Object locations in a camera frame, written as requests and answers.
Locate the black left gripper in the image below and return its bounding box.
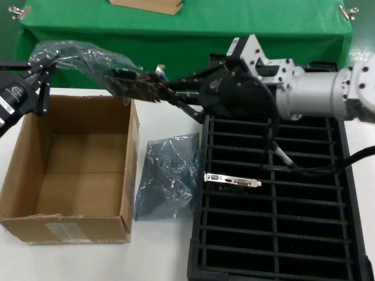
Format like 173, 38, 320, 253
0, 55, 59, 138

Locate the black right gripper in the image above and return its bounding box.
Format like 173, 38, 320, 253
163, 64, 279, 124

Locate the graphics card with silver bracket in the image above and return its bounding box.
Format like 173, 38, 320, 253
204, 172, 263, 193
104, 63, 176, 103

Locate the grey antistatic bag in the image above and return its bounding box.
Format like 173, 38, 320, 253
134, 132, 200, 222
28, 40, 144, 106

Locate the flat folded cardboard box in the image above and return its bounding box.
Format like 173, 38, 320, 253
108, 0, 185, 16

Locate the open brown cardboard box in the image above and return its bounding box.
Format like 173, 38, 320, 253
0, 94, 141, 245

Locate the black slotted container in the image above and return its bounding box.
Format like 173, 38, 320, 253
187, 53, 375, 281

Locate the green tablecloth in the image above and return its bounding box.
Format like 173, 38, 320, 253
16, 0, 352, 88

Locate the metal binder clip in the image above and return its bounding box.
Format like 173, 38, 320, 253
337, 5, 360, 20
8, 5, 32, 20

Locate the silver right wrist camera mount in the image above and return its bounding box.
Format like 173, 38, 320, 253
225, 34, 296, 88

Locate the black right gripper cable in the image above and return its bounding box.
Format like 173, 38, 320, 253
263, 84, 375, 175

